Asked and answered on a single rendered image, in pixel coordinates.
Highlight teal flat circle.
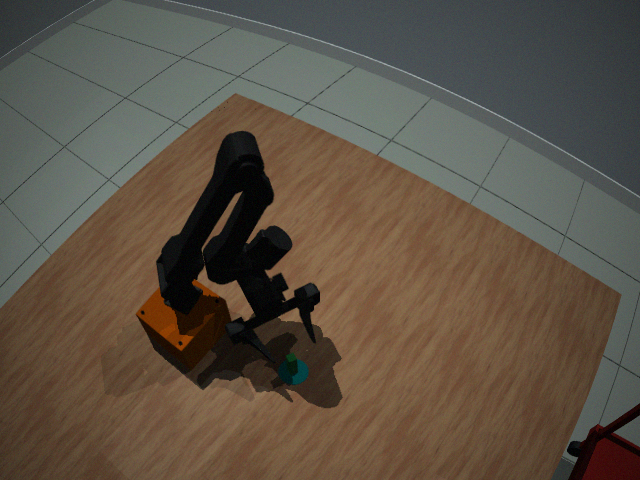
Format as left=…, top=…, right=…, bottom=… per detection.
left=278, top=359, right=309, bottom=384

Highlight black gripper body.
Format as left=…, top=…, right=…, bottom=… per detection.
left=225, top=274, right=320, bottom=345

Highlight green rectangular post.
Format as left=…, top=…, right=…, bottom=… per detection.
left=286, top=352, right=298, bottom=375

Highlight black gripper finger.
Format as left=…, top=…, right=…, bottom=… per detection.
left=298, top=298, right=316, bottom=344
left=239, top=328, right=275, bottom=363

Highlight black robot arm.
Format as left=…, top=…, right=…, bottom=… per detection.
left=156, top=131, right=292, bottom=316

